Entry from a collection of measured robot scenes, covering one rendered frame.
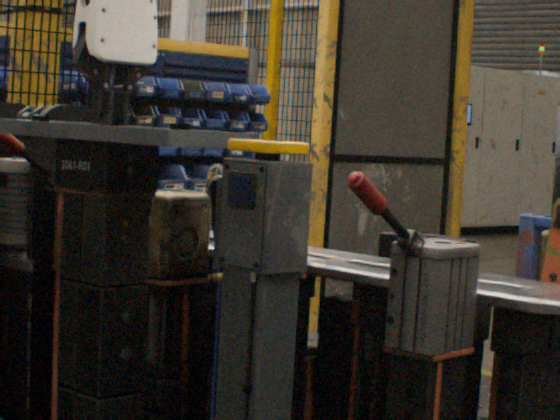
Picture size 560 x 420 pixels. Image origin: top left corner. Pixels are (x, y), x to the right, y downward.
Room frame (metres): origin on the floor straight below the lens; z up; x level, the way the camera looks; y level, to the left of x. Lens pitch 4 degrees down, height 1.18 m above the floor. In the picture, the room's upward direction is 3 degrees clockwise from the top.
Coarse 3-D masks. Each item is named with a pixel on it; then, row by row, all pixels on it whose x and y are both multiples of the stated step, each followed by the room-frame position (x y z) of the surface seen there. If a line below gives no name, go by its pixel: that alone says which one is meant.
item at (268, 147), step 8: (232, 144) 1.12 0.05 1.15; (240, 144) 1.11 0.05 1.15; (248, 144) 1.11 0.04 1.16; (256, 144) 1.10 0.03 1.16; (264, 144) 1.09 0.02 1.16; (272, 144) 1.09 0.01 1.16; (280, 144) 1.10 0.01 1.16; (288, 144) 1.11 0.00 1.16; (296, 144) 1.12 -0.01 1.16; (304, 144) 1.13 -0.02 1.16; (256, 152) 1.11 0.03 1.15; (264, 152) 1.09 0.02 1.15; (272, 152) 1.09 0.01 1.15; (280, 152) 1.10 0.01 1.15; (288, 152) 1.11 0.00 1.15; (296, 152) 1.12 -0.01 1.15; (304, 152) 1.13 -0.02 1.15; (264, 160) 1.12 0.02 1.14; (272, 160) 1.12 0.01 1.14
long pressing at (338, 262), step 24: (312, 264) 1.40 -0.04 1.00; (336, 264) 1.43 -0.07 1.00; (360, 264) 1.44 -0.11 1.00; (384, 264) 1.46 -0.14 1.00; (480, 288) 1.28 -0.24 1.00; (504, 288) 1.29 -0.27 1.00; (528, 288) 1.30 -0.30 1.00; (552, 288) 1.31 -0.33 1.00; (528, 312) 1.19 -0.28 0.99; (552, 312) 1.18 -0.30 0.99
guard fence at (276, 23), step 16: (272, 0) 6.30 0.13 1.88; (272, 16) 6.30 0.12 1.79; (288, 16) 6.24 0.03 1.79; (160, 32) 7.16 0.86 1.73; (272, 32) 6.29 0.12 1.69; (272, 48) 6.29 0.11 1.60; (304, 48) 6.13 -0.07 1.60; (272, 64) 6.28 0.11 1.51; (304, 64) 6.12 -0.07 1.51; (272, 80) 6.28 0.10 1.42; (272, 96) 6.28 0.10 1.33; (288, 96) 6.21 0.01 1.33; (272, 112) 6.28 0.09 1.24; (272, 128) 6.29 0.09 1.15; (464, 160) 5.28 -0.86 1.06
